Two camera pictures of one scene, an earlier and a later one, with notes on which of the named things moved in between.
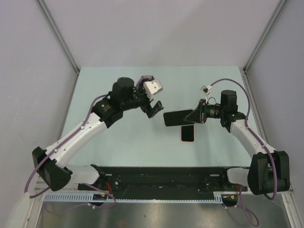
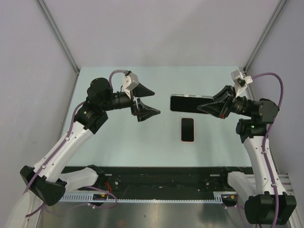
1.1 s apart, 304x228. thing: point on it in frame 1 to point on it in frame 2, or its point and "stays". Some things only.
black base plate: [162, 179] stays
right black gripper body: [209, 111] to [241, 105]
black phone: [175, 118] to [188, 103]
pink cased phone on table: [187, 133] stays
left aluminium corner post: [60, 40] stays
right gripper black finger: [195, 116] to [218, 109]
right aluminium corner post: [280, 5] stays
